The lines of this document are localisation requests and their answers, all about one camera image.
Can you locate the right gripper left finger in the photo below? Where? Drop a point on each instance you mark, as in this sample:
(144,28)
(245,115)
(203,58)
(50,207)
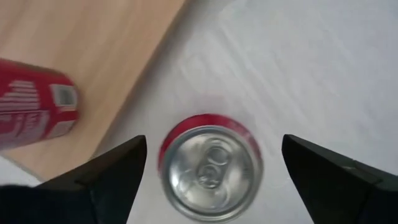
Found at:
(93,193)

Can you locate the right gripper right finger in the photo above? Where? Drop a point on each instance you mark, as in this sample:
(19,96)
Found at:
(342,193)

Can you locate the red cola can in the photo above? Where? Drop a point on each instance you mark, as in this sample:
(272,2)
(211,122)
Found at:
(211,168)
(31,102)

